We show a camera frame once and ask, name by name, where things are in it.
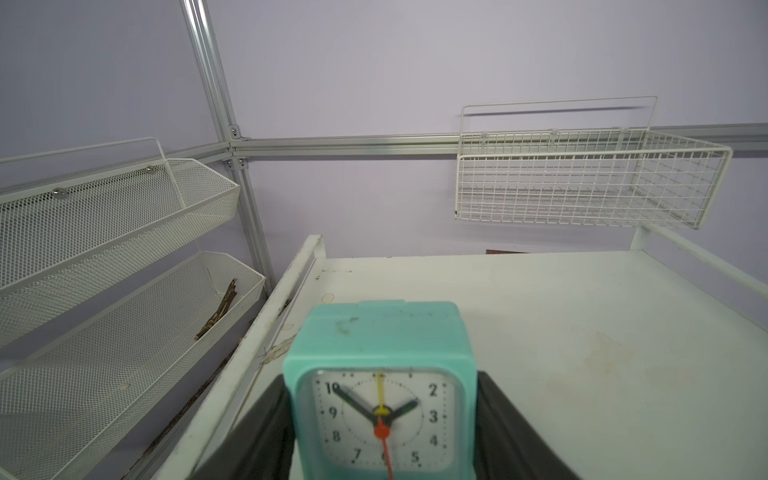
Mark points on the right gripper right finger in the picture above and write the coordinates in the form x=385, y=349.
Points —
x=507, y=447

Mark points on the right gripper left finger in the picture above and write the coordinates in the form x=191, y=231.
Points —
x=261, y=446

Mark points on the mint square alarm clock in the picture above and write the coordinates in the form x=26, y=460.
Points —
x=383, y=390

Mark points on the white two-tier shelf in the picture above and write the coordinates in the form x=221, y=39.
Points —
x=626, y=368

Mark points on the brown wooden step stand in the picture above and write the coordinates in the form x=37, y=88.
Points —
x=501, y=252

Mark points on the white mesh two-tier wall rack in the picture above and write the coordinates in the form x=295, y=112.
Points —
x=104, y=286

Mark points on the aluminium frame rail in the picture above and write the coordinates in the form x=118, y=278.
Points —
x=350, y=107

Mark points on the white wire wall basket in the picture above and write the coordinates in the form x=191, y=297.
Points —
x=582, y=162

